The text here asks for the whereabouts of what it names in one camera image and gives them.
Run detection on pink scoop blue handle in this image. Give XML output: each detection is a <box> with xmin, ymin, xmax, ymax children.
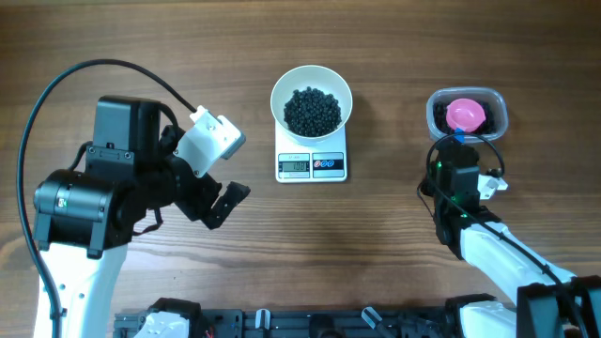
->
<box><xmin>445</xmin><ymin>99</ymin><xmax>486</xmax><ymax>143</ymax></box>

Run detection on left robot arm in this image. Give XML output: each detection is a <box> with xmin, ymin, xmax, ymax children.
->
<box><xmin>34</xmin><ymin>96</ymin><xmax>250</xmax><ymax>337</ymax></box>

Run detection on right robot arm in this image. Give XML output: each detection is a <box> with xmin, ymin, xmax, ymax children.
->
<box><xmin>417</xmin><ymin>134</ymin><xmax>600</xmax><ymax>337</ymax></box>

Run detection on white digital kitchen scale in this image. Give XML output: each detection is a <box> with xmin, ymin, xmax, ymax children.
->
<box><xmin>275</xmin><ymin>125</ymin><xmax>348</xmax><ymax>184</ymax></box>

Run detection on black beans in bowl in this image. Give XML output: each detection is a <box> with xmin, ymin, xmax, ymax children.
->
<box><xmin>284</xmin><ymin>86</ymin><xmax>342</xmax><ymax>138</ymax></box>

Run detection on white ceramic bowl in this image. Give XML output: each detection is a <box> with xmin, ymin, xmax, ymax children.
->
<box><xmin>270</xmin><ymin>65</ymin><xmax>353</xmax><ymax>145</ymax></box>

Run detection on clear plastic container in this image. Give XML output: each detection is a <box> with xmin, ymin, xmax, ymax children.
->
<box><xmin>425</xmin><ymin>86</ymin><xmax>509</xmax><ymax>141</ymax></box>

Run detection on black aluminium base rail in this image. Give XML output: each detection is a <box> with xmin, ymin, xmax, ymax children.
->
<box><xmin>112</xmin><ymin>307</ymin><xmax>470</xmax><ymax>338</ymax></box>

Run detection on left black camera cable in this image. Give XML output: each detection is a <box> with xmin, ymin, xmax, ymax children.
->
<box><xmin>16</xmin><ymin>58</ymin><xmax>198</xmax><ymax>338</ymax></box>

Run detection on black camera cable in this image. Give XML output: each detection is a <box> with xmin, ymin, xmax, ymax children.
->
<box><xmin>16</xmin><ymin>58</ymin><xmax>198</xmax><ymax>338</ymax></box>
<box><xmin>424</xmin><ymin>132</ymin><xmax>591</xmax><ymax>338</ymax></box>

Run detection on right black camera cable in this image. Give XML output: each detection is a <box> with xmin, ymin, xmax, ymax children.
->
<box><xmin>424</xmin><ymin>132</ymin><xmax>591</xmax><ymax>338</ymax></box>

